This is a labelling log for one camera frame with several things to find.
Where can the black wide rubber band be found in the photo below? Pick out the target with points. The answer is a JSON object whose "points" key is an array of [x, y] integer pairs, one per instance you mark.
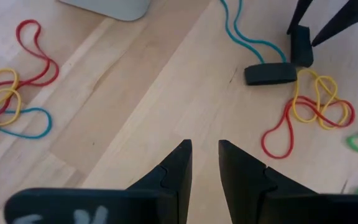
{"points": [[301, 46], [270, 74]]}

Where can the teal rubber band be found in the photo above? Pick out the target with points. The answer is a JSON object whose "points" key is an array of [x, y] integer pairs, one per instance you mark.
{"points": [[49, 121], [247, 40]]}

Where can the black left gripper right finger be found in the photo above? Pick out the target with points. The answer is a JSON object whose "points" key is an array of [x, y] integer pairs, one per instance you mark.
{"points": [[247, 193]]}

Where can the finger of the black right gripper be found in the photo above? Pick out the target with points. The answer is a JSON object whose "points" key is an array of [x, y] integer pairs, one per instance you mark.
{"points": [[298, 12], [346, 17]]}

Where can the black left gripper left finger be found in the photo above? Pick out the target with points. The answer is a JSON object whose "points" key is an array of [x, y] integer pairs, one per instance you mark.
{"points": [[166, 199]]}

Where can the yellow rubber band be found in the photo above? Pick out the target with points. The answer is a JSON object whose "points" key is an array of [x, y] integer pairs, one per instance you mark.
{"points": [[294, 102], [15, 82]]}

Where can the red rubber band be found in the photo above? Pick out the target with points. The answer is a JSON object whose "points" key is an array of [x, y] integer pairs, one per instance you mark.
{"points": [[43, 57], [287, 130]]}

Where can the white plastic bin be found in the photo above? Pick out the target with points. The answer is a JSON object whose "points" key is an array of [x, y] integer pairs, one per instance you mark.
{"points": [[110, 7]]}

